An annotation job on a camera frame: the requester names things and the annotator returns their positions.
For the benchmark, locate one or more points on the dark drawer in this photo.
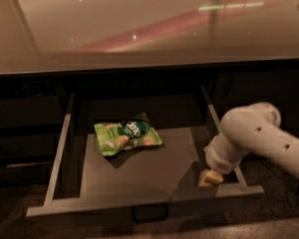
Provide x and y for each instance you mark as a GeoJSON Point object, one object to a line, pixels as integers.
{"type": "Point", "coordinates": [28, 145]}
{"type": "Point", "coordinates": [30, 111]}
{"type": "Point", "coordinates": [25, 173]}
{"type": "Point", "coordinates": [85, 187]}

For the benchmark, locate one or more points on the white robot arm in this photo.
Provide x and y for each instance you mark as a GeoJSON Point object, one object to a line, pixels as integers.
{"type": "Point", "coordinates": [254, 128]}

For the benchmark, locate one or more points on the green snack bag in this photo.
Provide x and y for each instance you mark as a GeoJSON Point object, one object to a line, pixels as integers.
{"type": "Point", "coordinates": [114, 137]}

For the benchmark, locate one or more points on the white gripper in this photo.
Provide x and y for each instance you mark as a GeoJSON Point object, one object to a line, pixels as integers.
{"type": "Point", "coordinates": [218, 164]}

